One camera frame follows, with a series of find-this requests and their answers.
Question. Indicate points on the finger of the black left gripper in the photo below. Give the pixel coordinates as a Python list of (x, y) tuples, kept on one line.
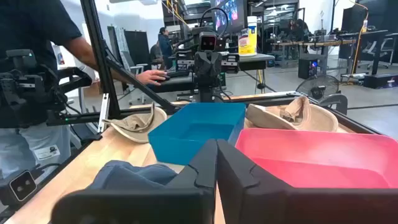
[(201, 65), (215, 65)]

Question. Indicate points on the computer monitor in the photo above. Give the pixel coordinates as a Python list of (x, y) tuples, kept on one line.
[(231, 14)]

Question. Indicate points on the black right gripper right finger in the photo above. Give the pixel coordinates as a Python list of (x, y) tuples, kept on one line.
[(264, 205)]

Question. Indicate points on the person's hand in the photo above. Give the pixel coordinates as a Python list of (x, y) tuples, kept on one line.
[(152, 77)]

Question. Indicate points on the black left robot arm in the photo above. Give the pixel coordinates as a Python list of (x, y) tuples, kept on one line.
[(206, 90)]

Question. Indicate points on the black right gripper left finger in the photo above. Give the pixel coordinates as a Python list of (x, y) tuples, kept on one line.
[(186, 202)]

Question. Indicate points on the grey office chair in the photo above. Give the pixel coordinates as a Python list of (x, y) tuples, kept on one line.
[(130, 62)]

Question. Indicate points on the black office desk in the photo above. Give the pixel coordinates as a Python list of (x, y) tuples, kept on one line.
[(255, 60)]

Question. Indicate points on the black computer tower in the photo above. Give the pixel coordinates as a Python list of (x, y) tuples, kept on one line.
[(307, 68)]

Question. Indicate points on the black computer mouse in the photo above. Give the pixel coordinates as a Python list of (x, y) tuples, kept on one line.
[(164, 78)]

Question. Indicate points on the black aluminium rig frame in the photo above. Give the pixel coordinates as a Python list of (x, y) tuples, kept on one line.
[(99, 46)]

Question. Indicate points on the blue plastic bin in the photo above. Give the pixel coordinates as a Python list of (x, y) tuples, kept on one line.
[(192, 130)]

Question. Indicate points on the person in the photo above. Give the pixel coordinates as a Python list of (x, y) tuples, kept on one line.
[(164, 46), (31, 25), (155, 54)]

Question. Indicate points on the dark khaki brimmed hat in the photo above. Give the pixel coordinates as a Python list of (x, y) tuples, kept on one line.
[(136, 129)]

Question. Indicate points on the black floor fan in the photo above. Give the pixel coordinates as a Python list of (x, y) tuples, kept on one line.
[(317, 87)]

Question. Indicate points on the small table-level camera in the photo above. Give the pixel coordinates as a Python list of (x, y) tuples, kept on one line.
[(23, 185)]

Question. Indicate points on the red plastic bin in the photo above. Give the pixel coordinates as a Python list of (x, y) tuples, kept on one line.
[(311, 155)]

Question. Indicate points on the yellow wipes canister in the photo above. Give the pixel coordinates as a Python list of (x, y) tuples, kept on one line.
[(247, 37)]

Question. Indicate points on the black partition panel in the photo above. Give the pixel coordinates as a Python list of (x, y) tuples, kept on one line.
[(136, 46)]

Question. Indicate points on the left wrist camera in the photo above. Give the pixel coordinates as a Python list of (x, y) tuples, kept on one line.
[(207, 42)]

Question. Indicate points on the light beige brimmed hat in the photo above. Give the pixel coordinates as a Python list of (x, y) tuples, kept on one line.
[(311, 119)]

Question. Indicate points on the black standing desk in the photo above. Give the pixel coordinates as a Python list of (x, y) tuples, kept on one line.
[(376, 34)]

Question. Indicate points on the blue denim cap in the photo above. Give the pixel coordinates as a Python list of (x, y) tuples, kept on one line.
[(130, 177)]

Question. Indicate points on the wooden workbench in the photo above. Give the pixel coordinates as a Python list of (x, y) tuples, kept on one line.
[(311, 43)]

